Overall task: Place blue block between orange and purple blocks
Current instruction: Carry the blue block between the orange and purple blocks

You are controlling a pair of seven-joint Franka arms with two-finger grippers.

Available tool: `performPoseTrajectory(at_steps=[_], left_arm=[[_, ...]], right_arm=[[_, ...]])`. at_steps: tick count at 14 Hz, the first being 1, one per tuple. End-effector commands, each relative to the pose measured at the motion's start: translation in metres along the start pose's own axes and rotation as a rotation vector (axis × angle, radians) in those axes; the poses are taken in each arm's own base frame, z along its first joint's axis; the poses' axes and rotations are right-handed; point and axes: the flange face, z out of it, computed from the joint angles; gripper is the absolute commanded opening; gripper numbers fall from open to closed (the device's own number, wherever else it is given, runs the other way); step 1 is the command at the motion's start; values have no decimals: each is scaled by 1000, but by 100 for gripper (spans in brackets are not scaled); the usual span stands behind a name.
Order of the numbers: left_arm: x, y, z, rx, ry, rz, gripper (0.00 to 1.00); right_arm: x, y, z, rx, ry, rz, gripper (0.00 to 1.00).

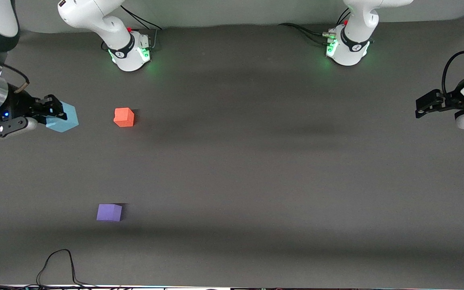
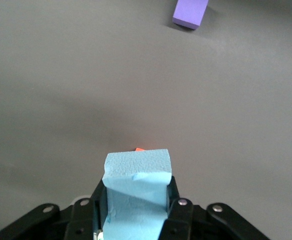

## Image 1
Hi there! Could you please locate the light blue foam block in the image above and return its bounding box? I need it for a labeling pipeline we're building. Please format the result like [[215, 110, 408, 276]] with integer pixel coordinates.
[[46, 101, 79, 133]]

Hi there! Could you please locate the orange foam block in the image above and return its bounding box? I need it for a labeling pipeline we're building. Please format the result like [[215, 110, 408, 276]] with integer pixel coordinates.
[[114, 108, 135, 128]]

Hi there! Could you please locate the purple foam block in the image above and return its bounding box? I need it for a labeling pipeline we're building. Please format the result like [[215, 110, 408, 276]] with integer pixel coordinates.
[[96, 204, 123, 222]]

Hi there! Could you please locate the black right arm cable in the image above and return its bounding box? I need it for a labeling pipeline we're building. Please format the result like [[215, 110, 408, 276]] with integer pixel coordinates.
[[0, 54, 30, 95]]

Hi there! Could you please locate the black looped table cable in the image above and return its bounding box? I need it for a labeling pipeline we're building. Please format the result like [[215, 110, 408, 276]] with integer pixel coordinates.
[[36, 249, 97, 289]]

